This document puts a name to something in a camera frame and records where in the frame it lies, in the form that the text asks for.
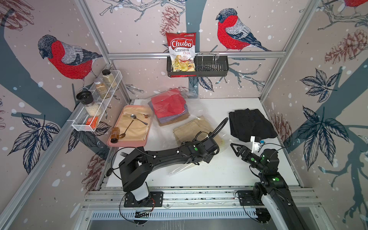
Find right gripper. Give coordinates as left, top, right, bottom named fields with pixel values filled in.
left=230, top=144, right=267, bottom=174

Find black trousers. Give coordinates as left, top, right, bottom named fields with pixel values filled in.
left=229, top=109, right=278, bottom=142

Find tan garment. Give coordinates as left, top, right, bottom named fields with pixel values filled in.
left=173, top=116, right=215, bottom=145

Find clear plastic vacuum bag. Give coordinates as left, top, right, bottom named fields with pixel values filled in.
left=147, top=86, right=231, bottom=175

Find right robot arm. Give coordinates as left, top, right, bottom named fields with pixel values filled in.
left=231, top=143, right=309, bottom=230

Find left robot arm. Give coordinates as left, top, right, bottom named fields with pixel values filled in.
left=119, top=138, right=219, bottom=193

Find Chuba cassava chips bag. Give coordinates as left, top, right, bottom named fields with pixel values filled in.
left=166, top=33, right=196, bottom=72

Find red folded garment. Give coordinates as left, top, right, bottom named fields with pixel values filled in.
left=151, top=89, right=186, bottom=118

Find tan cloth on tray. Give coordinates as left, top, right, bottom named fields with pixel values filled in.
left=115, top=105, right=153, bottom=142

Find metal spoon on tray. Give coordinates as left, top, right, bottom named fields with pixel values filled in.
left=130, top=114, right=148, bottom=126

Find black plastic fork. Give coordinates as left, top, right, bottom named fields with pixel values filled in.
left=119, top=152, right=129, bottom=157

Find brown spoon on tray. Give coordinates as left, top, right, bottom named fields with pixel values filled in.
left=119, top=120, right=134, bottom=139

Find amber bottle on tray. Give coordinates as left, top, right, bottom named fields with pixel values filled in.
left=110, top=127, right=120, bottom=143

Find black plastic spoon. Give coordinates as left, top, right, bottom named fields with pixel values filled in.
left=106, top=168, right=115, bottom=177

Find small orange box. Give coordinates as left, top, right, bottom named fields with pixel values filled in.
left=85, top=117, right=99, bottom=129

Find spice jar rear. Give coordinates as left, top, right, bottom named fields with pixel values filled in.
left=102, top=69, right=117, bottom=88

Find spice jar middle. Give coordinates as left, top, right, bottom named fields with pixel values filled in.
left=94, top=79, right=111, bottom=99

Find black lid spice jar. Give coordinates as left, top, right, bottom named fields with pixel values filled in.
left=76, top=91, right=102, bottom=117

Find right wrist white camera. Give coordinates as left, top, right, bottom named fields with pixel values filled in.
left=250, top=136, right=261, bottom=153

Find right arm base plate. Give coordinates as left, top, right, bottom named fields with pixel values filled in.
left=235, top=190, right=263, bottom=206

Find black wire basket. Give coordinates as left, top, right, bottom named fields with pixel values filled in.
left=166, top=55, right=229, bottom=78

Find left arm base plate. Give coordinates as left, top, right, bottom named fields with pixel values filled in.
left=124, top=191, right=164, bottom=208

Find white wire shelf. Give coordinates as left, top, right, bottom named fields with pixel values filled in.
left=72, top=70, right=122, bottom=132

